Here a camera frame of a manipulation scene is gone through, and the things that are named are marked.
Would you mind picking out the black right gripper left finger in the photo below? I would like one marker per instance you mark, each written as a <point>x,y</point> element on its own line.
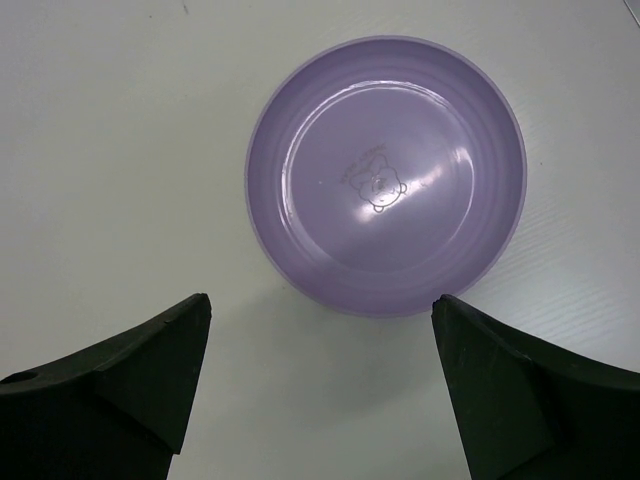
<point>118,409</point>

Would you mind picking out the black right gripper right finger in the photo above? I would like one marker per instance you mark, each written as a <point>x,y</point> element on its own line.
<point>528,409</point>

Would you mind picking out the purple plate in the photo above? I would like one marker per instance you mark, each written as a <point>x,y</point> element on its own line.
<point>383,173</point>

